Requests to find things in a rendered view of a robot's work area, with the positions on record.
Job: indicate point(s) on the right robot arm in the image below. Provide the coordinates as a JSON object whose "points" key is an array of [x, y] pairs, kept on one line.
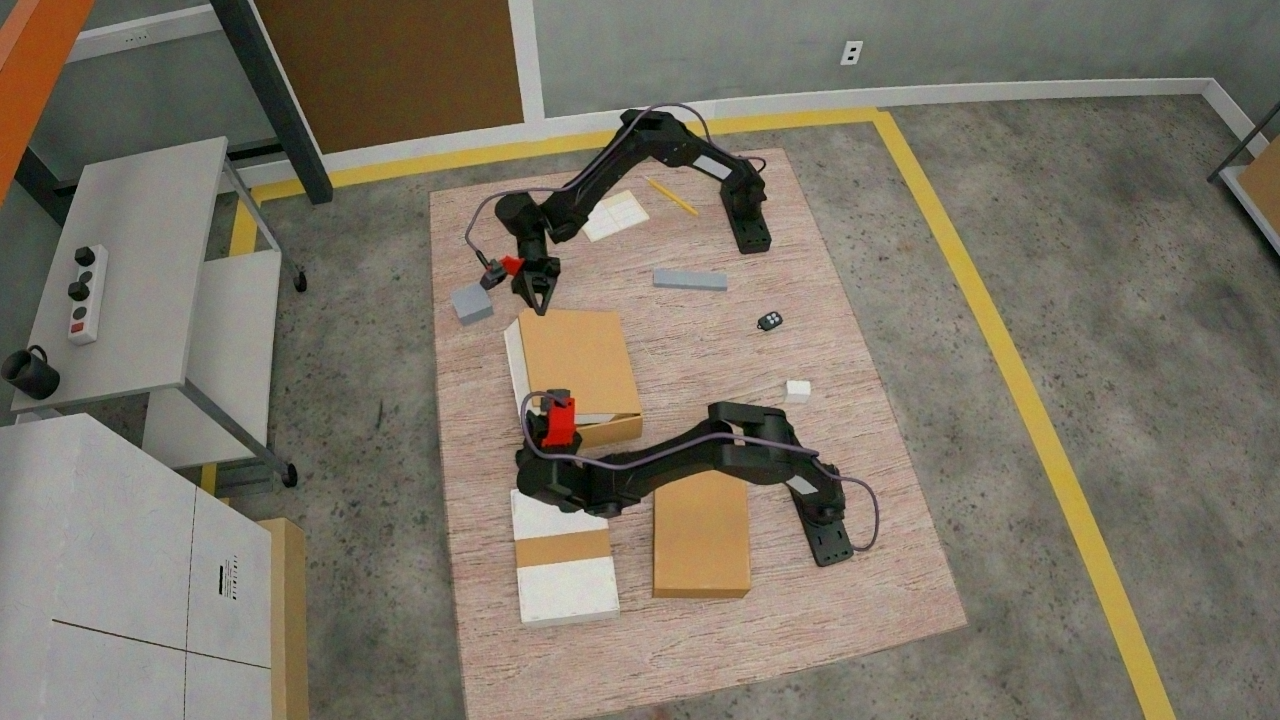
{"points": [[568, 211]]}

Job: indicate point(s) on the black key fob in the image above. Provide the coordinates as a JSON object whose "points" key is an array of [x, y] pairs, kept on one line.
{"points": [[770, 321]]}

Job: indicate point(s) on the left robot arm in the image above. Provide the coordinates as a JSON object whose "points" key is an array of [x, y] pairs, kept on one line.
{"points": [[693, 452]]}

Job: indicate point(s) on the white box with tan tape band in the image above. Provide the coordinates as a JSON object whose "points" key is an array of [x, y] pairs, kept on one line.
{"points": [[564, 565]]}

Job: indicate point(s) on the small white cube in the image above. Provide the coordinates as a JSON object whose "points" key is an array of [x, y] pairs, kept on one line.
{"points": [[796, 391]]}

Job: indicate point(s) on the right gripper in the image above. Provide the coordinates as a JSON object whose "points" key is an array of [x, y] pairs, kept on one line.
{"points": [[539, 272]]}

